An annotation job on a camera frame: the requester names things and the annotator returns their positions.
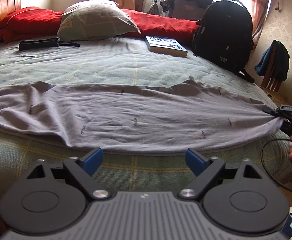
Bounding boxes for red duvet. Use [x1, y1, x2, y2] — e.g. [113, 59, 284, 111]
[0, 7, 198, 46]

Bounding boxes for black folded umbrella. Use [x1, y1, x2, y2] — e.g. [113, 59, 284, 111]
[19, 37, 81, 51]

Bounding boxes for white blue paperback book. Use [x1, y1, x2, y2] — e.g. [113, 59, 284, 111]
[145, 36, 188, 57]

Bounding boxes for grey sweatpants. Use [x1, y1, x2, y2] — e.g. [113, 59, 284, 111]
[0, 79, 283, 154]

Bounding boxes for wooden chair with clothes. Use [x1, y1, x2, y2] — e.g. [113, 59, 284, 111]
[254, 40, 290, 92]

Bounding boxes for orange curtain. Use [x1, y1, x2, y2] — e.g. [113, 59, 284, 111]
[250, 0, 270, 36]

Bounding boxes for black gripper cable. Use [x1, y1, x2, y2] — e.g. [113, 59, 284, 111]
[260, 138, 292, 196]

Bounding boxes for cardboard box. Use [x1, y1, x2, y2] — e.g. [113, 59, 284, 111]
[110, 0, 146, 11]

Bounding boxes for black backpack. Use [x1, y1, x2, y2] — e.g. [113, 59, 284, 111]
[191, 0, 255, 83]

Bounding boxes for grey-green plaid pillow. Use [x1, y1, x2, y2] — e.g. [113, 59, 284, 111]
[57, 0, 140, 41]

